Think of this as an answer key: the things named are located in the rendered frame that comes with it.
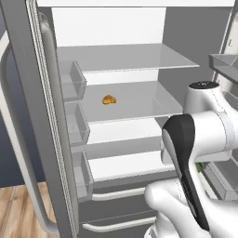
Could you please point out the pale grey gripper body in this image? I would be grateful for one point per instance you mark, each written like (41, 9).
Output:
(214, 156)

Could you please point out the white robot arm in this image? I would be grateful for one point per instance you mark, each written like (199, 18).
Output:
(214, 130)

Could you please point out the green avocado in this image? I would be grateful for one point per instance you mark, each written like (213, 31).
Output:
(199, 167)

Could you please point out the grey glass fridge shelf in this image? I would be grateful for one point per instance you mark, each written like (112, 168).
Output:
(124, 57)
(139, 100)

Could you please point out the grey fridge drawer front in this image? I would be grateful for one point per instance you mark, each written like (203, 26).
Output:
(117, 234)
(117, 206)

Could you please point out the grey fridge door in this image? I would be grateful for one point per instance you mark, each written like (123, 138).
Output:
(231, 34)
(34, 102)

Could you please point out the grey fridge cabinet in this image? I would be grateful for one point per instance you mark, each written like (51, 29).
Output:
(186, 34)

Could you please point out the clear grey door bin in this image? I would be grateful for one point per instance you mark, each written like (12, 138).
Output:
(223, 181)
(224, 63)
(76, 124)
(72, 81)
(83, 176)

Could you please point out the orange brown food piece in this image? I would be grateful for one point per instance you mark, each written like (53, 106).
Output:
(109, 99)

